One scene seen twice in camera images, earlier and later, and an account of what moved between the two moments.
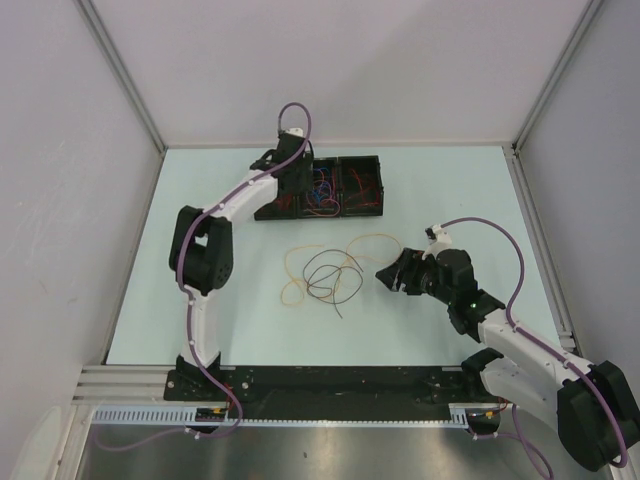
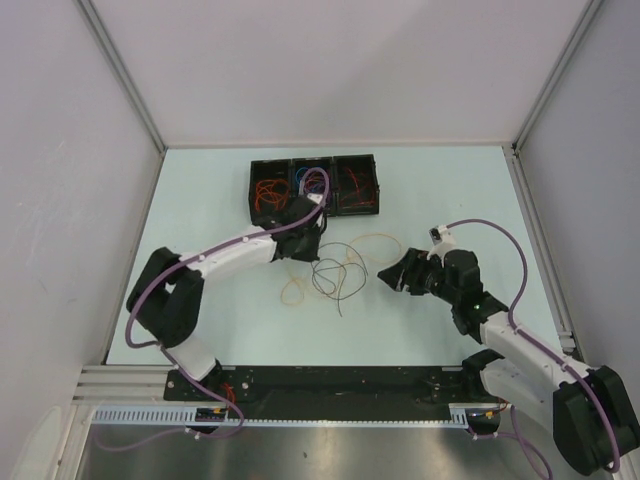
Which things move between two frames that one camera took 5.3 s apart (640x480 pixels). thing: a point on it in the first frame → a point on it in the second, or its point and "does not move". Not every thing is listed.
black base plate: (331, 393) does not move
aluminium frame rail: (125, 385) does not move
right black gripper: (405, 270) does not move
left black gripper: (306, 182) → (311, 254)
